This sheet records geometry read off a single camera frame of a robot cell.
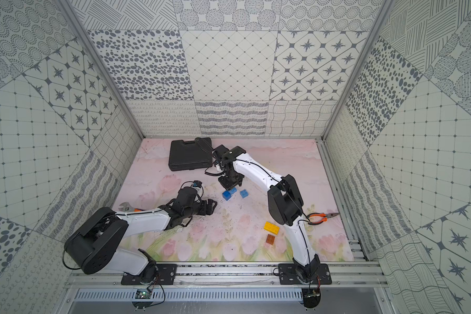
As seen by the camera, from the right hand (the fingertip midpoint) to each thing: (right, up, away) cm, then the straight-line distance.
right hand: (232, 187), depth 89 cm
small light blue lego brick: (+5, -4, +6) cm, 9 cm away
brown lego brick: (+16, -21, -7) cm, 28 cm away
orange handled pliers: (+43, -13, -1) cm, 45 cm away
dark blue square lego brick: (-3, -5, +5) cm, 7 cm away
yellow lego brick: (+17, -18, -3) cm, 25 cm away
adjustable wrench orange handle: (-52, -10, +4) cm, 53 cm away
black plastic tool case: (-28, +15, +21) cm, 38 cm away
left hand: (-8, -8, 0) cm, 11 cm away
